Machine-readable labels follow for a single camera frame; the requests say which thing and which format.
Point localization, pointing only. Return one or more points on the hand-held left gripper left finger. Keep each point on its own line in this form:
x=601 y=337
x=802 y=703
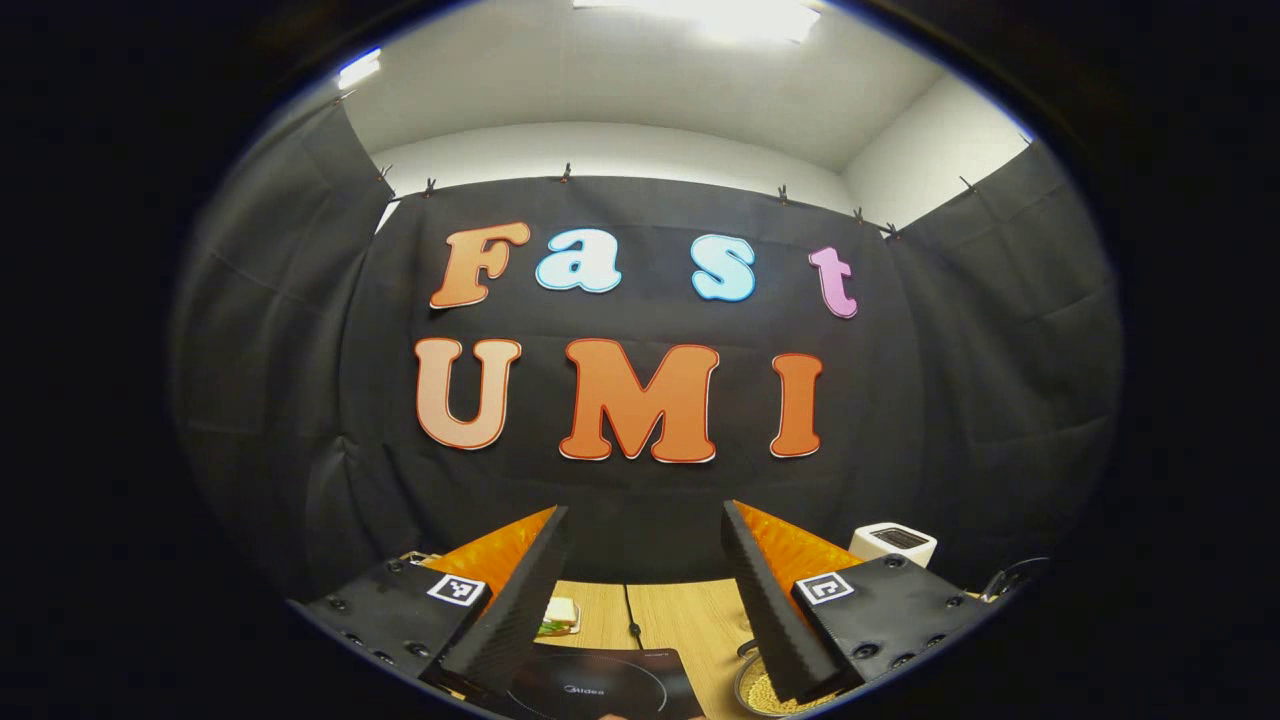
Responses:
x=520 y=620

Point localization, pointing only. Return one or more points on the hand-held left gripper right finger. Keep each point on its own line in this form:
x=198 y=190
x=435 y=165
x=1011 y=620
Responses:
x=775 y=620

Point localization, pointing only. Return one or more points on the stainless steel pot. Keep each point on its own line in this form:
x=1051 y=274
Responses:
x=742 y=685

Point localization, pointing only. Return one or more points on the pile of yellow soybeans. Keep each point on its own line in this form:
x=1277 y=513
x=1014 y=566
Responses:
x=765 y=695

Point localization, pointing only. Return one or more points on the black induction cooktop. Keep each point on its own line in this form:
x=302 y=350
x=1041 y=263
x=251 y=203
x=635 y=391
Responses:
x=600 y=685

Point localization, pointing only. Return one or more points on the sandwich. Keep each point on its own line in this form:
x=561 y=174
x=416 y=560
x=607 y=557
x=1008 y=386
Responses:
x=560 y=612

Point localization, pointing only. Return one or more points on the white toaster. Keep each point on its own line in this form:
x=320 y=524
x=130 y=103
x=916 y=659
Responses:
x=895 y=540

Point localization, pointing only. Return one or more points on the row of black clips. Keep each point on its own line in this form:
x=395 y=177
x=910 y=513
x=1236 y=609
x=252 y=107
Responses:
x=566 y=172

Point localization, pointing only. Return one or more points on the small ceiling light panel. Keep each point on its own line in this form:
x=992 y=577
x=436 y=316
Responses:
x=358 y=70

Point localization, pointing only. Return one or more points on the large ceiling light panel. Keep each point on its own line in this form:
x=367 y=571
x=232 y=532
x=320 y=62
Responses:
x=740 y=18

